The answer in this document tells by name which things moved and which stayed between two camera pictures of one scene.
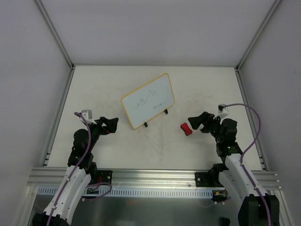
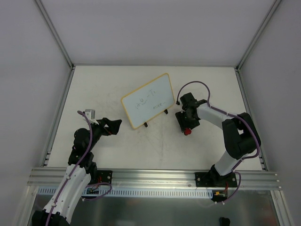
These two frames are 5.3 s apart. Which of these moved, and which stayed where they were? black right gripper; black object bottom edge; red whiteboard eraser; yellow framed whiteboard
Moved: black right gripper
Stayed: red whiteboard eraser; yellow framed whiteboard; black object bottom edge
